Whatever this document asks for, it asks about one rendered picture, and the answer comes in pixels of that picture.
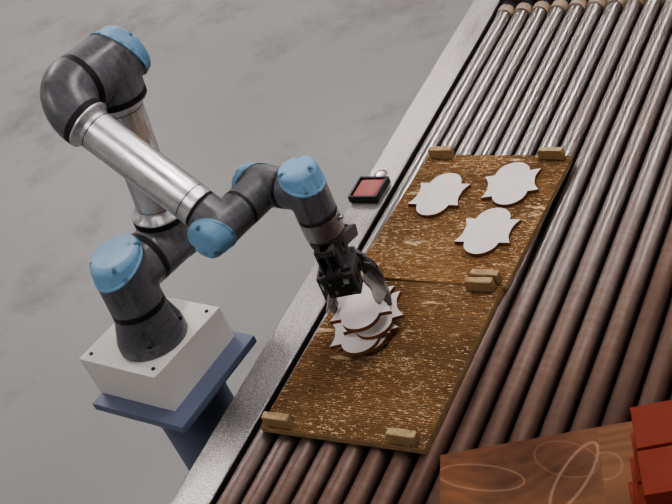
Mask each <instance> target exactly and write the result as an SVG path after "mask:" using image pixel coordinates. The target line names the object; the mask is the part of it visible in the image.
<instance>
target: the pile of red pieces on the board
mask: <svg viewBox="0 0 672 504"><path fill-rule="evenodd" d="M630 413H631V418H632V424H633V430H634V432H633V433H630V435H631V442H632V449H633V455H634V457H630V465H631V473H632V480H633V481H631V482H628V487H629V493H630V499H631V504H672V400H667V401H662V402H657V403H652V404H646V405H641V406H636V407H631V408H630Z"/></svg>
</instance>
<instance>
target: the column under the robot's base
mask: <svg viewBox="0 0 672 504"><path fill-rule="evenodd" d="M232 332H233V334H234V335H235V336H234V337H233V339H232V340H231V341H230V342H229V344H228V345H227V346H226V348H225V349H224V350H223V351H222V353H221V354H220V355H219V356H218V358H217V359H216V360H215V361H214V363H213V364H212V365H211V367H210V368H209V369H208V370H207V372H206V373H205V374H204V375H203V377H202V378H201V379H200V380H199V382H198V383H197V384H196V386H195V387H194V388H193V389H192V391H191V392H190V393H189V394H188V396H187V397H186V398H185V399H184V401H183V402H182V403H181V405H180V406H179V407H178V408H177V410H176V411H171V410H167V409H164V408H160V407H156V406H152V405H148V404H144V403H140V402H136V401H132V400H129V399H125V398H121V397H117V396H113V395H109V394H105V393H101V394H100V395H99V396H98V398H97V399H96V400H95V401H94V402H93V406H94V407H95V409H96V410H100V411H104V412H107V413H111V414H115V415H118V416H122V417H126V418H129V419H133V420H137V421H141V422H144V423H148V424H152V425H155V426H159V427H162V429H163V430H164V432H165V433H166V435H167V437H168V438H169V440H170V441H171V443H172V444H173V446H174V448H175V449H176V451H177V452H178V454H179V456H180V457H181V459H182V460H183V462H184V464H185V465H186V467H187V468H188V470H189V471H190V470H191V468H192V466H193V465H194V463H195V461H196V460H197V458H198V456H199V455H200V453H201V451H202V450H203V448H204V446H205V445H206V443H207V441H208V440H209V438H210V437H211V435H212V433H213V432H214V430H215V428H216V427H217V425H218V423H219V422H220V420H221V418H222V417H223V415H224V413H225V412H226V410H227V408H228V407H229V405H230V403H231V402H232V400H233V398H234V396H233V394H232V392H231V391H230V389H229V387H228V385H227V383H226V381H227V380H228V378H229V377H230V376H231V374H232V373H233V372H234V371H235V369H236V368H237V367H238V365H239V364H240V363H241V362H242V360H243V359H244V358H245V356H246V355H247V354H248V352H249V351H250V350H251V349H252V347H253V346H254V345H255V343H256V342H257V340H256V338H255V336H254V335H250V334H245V333H239V332H234V331H232Z"/></svg>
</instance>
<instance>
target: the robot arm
mask: <svg viewBox="0 0 672 504"><path fill-rule="evenodd" d="M150 66H151V60H150V56H149V54H148V52H147V50H146V48H145V47H144V45H143V44H142V43H141V42H140V40H139V39H138V38H137V37H135V36H134V35H133V34H132V33H131V32H129V31H128V30H126V29H124V28H122V27H119V26H116V25H107V26H104V27H102V28H101V29H99V30H98V31H96V32H93V33H91V34H90V35H89V37H88V38H86V39H85V40H83V41H82V42H81V43H79V44H78V45H76V46H75V47H74V48H72V49H71V50H70V51H68V52H67V53H65V54H64V55H63V56H62V57H60V58H58V59H56V60H55V61H54V62H52V63H51V64H50V65H49V66H48V68H47V69H46V70H45V72H44V75H43V77H42V80H41V84H40V101H41V105H42V109H43V111H44V114H45V116H46V118H47V120H48V122H49V123H50V125H51V126H52V128H53V129H54V130H55V131H56V133H57V134H58V135H59V136H60V137H61V138H63V139H64V140H65V141H66V142H68V143H69V144H70V145H72V146H73V147H80V146H82V147H84V148H85V149H86V150H88V151H89V152H90V153H92V154H93V155H94V156H96V157H97V158H98V159H100V160H101V161H102V162H104V163H105V164H106V165H108V166H109V167H110V168H112V169H113V170H114V171H115V172H117V173H118V174H119V175H121V176H122V177H123V178H124V179H125V181H126V184H127V187H128V189H129V192H130V195H131V197H132V200H133V202H134V205H135V207H134V209H133V211H132V214H131V217H132V221H133V224H134V226H135V231H134V232H133V233H132V234H120V235H116V236H114V238H113V239H108V240H106V241H105V242H104V243H102V244H101V245H100V246H99V247H98V248H97V249H96V250H95V252H94V253H93V255H92V257H91V259H90V263H89V271H90V274H91V276H92V278H93V283H94V285H95V287H96V289H97V290H98V291H99V293H100V295H101V297H102V299H103V301H104V303H105V305H106V306H107V308H108V310H109V312H110V314H111V316H112V318H113V320H114V323H115V331H116V342H117V346H118V349H119V351H120V353H121V355H122V356H123V357H124V358H125V359H127V360H129V361H132V362H146V361H151V360H154V359H157V358H159V357H162V356H164V355H166V354H167V353H169V352H170V351H172V350H173V349H175V348H176V347H177V346H178V345H179V344H180V343H181V342H182V340H183V339H184V337H185V336H186V333H187V330H188V325H187V322H186V320H185V318H184V316H183V314H182V313H181V311H180V310H178V309H177V308H176V307H175V306H174V305H173V304H172V303H171V302H170V301H169V300H168V299H167V298H166V297H165V295H164V293H163V291H162V289H161V286H160V284H161V283H162V282H163V281H164V280H165V279H166V278H167V277H168V276H169V275H170V274H171V273H173V272H174V271H175V270H176V269H177V268H178V267H179V266H180V265H181V264H182V263H183V262H184V261H185V260H186V259H188V258H189V257H190V256H192V255H193V254H194V253H195V252H196V251H197V252H198V253H200V254H201V255H203V256H205V257H207V258H217V257H219V256H221V255H222V254H224V253H225V252H226V251H227V250H228V249H230V248H231V247H233V246H234V245H235V244H236V242H237V241H238V240H239V239H240V238H241V237H242V236H243V235H244V234H245V233H246V232H247V231H248V230H249V229H250V228H251V227H252V226H253V225H254V224H256V223H257V222H258V221H259V220H260V219H261V218H262V217H263V216H264V215H265V214H266V213H267V212H268V211H269V210H270V209H271V208H280V209H289V210H292V211H293V212H294V214H295V217H296V219H297V221H298V224H299V226H300V228H301V230H302V232H303V234H304V237H305V239H306V240H307V241H308V242H309V244H310V246H311V248H312V249H314V256H315V258H316V260H317V263H318V265H319V267H318V272H317V277H316V281H317V283H318V285H319V287H320V290H321V292H322V294H323V296H324V298H325V300H326V303H327V306H326V313H327V314H328V312H329V309H330V311H331V312H332V313H333V314H334V315H335V313H336V312H337V308H338V301H337V297H343V296H348V295H354V294H359V293H360V294H361V292H362V286H363V282H364V283H365V284H366V285H367V286H368V287H369V288H370V290H371V292H372V296H373V299H374V300H375V302H376V303H377V304H381V303H382V302H383V300H384V301H385V302H386V303H387V304H388V305H389V306H391V305H392V298H391V293H390V290H389V288H388V285H387V283H386V281H385V278H384V276H383V274H382V272H381V270H380V268H379V266H378V265H377V263H376V262H375V261H373V260H372V259H371V258H369V257H367V256H366V255H365V254H364V253H362V254H361V250H359V249H356V248H355V247H354V246H351V247H349V246H348V244H349V243H350V242H351V241H352V240H353V239H354V238H355V237H356V236H357V235H358V231H357V227H356V224H344V222H343V220H342V219H343V218H344V216H343V214H340V213H339V211H338V208H337V205H336V203H335V201H334V198H333V196H332V194H331V191H330V189H329V187H328V184H327V182H326V177H325V175H324V173H323V172H322V171H321V169H320V167H319V165H318V163H317V161H316V160H315V159H314V158H312V157H310V156H300V157H298V158H297V157H293V158H291V159H289V160H287V161H286V162H284V163H283V164H282V165H281V166H275V165H269V164H266V163H260V162H259V163H244V164H242V165H241V166H239V167H238V168H237V170H236V171H235V175H234V176H233V178H232V188H231V189H230V190H229V191H228V192H227V193H226V194H225V195H224V196H222V197H221V198H220V197H219V196H218V195H216V194H215V193H213V192H212V191H211V190H210V189H208V188H207V187H206V186H204V185H203V184H202V183H200V182H199V181H198V180H196V179H195V178H194V177H192V176H191V175H190V174H188V173H187V172H186V171H184V170H183V169H182V168H180V167H179V166H178V165H176V164H175V163H174V162H172V161H171V160H170V159H168V158H167V157H166V156H164V155H163V154H162V153H161V152H160V149H159V146H158V143H157V140H156V137H155V134H154V132H153V129H152V126H151V123H150V120H149V117H148V114H147V112H146V109H145V106H144V103H143V100H144V98H145V97H146V94H147V88H146V85H145V82H144V79H143V75H145V74H146V73H147V72H148V70H149V68H150ZM361 270H362V272H363V275H362V277H361ZM321 285H322V286H321ZM322 287H323V288H322ZM323 289H324V291H323Z"/></svg>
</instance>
